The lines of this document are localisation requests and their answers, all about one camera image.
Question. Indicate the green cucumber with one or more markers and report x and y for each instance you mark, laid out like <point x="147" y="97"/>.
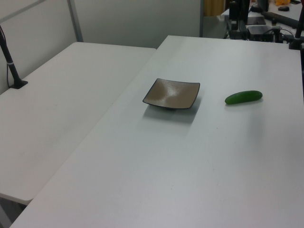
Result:
<point x="243" y="97"/>

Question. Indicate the brown square ceramic plate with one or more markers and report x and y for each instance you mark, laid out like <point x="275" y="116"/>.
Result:
<point x="169" y="95"/>

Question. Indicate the black equipment rack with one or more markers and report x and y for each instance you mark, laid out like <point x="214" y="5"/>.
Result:
<point x="236" y="28"/>

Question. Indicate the black flat electronics box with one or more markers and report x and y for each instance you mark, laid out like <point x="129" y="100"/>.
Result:
<point x="259" y="32"/>

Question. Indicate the black pole with flat base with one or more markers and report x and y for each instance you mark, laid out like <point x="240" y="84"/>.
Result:
<point x="10" y="66"/>

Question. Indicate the black keyboard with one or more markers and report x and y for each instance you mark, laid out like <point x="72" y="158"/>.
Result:
<point x="281" y="19"/>

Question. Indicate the black computer mouse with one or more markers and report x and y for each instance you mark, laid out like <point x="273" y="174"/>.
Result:
<point x="283" y="8"/>

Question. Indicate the yellow object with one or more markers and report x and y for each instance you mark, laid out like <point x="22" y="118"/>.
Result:
<point x="281" y="2"/>

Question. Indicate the black camera stand with clamp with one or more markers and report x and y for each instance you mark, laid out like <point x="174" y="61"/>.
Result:
<point x="298" y="35"/>

